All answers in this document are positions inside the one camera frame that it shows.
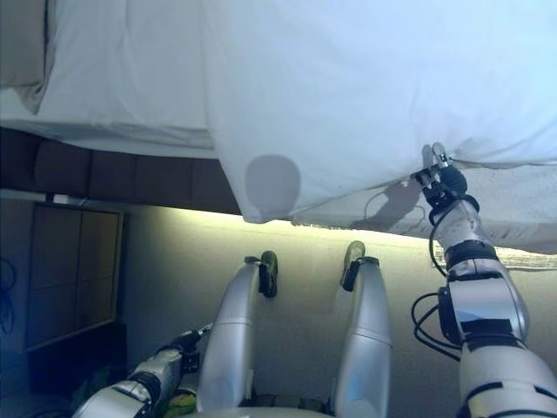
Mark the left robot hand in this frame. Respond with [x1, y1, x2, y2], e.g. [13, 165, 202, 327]
[175, 321, 216, 352]

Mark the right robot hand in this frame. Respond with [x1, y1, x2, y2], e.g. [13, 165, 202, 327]
[411, 141, 480, 215]

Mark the white duvet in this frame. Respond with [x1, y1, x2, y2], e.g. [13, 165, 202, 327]
[199, 0, 557, 226]

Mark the white fitted bed sheet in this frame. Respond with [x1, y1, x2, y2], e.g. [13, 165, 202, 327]
[0, 0, 219, 160]

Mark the green left robot foot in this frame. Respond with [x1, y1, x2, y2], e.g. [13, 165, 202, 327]
[259, 250, 279, 300]

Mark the green robot foot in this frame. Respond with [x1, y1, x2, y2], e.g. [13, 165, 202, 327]
[340, 240, 367, 292]
[259, 250, 279, 300]

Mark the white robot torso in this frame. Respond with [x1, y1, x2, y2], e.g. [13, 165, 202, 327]
[195, 394, 337, 418]

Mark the green right robot foot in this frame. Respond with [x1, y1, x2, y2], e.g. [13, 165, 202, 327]
[340, 240, 367, 292]

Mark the wooden panel cabinet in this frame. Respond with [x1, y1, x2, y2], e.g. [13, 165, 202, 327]
[23, 202, 126, 354]

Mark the large beige pillow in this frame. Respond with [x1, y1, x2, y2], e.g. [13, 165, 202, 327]
[0, 0, 58, 117]

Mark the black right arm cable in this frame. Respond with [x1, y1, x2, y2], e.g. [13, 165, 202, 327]
[410, 204, 463, 363]

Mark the dark brown bed frame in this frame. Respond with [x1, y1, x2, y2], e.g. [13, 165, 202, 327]
[0, 125, 244, 217]

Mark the blue cable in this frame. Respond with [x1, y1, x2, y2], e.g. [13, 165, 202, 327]
[0, 256, 19, 337]

